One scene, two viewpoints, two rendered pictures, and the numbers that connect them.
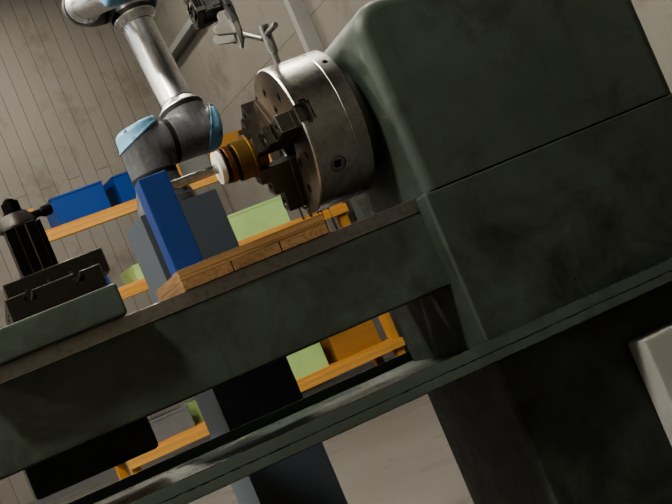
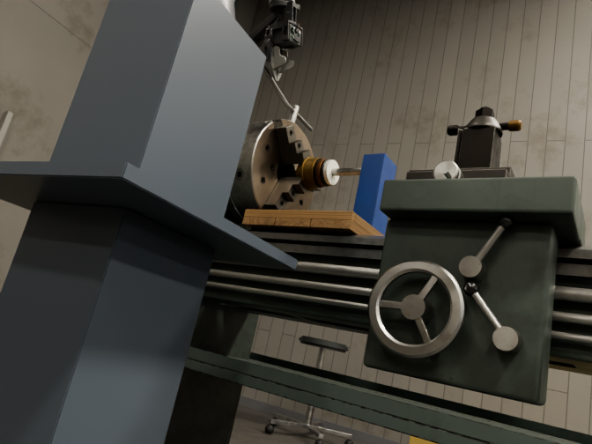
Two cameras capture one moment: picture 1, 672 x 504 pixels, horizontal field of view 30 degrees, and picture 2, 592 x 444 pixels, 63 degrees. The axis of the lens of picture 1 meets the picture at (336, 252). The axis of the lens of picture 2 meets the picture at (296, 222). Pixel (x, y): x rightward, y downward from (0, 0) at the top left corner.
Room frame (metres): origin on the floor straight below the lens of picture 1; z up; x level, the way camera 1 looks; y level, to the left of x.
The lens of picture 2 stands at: (3.34, 1.09, 0.60)
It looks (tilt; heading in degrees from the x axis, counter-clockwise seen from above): 15 degrees up; 233
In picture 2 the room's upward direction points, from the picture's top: 13 degrees clockwise
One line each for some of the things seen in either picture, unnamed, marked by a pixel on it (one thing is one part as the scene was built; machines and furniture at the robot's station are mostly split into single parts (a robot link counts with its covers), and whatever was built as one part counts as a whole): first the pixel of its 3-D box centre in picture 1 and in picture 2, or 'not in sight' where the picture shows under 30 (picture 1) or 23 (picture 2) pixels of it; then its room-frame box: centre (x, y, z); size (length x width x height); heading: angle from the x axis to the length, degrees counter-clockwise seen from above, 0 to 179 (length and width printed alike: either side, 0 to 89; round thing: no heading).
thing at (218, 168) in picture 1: (193, 177); (350, 172); (2.53, 0.21, 1.08); 0.13 x 0.07 x 0.07; 106
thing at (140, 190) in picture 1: (171, 230); (373, 201); (2.50, 0.29, 1.00); 0.08 x 0.06 x 0.23; 16
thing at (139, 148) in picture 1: (146, 147); not in sight; (3.09, 0.33, 1.27); 0.13 x 0.12 x 0.14; 115
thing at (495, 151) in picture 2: (31, 249); (477, 157); (2.50, 0.56, 1.07); 0.07 x 0.07 x 0.10; 16
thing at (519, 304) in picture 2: (72, 413); (455, 299); (2.65, 0.64, 0.73); 0.27 x 0.12 x 0.27; 106
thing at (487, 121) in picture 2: (16, 221); (483, 128); (2.50, 0.57, 1.13); 0.08 x 0.08 x 0.03
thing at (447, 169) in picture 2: not in sight; (446, 173); (2.68, 0.62, 0.95); 0.07 x 0.04 x 0.04; 16
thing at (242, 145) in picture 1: (243, 159); (314, 173); (2.56, 0.10, 1.08); 0.09 x 0.09 x 0.09; 16
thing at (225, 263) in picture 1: (237, 263); (330, 240); (2.53, 0.19, 0.88); 0.36 x 0.30 x 0.04; 16
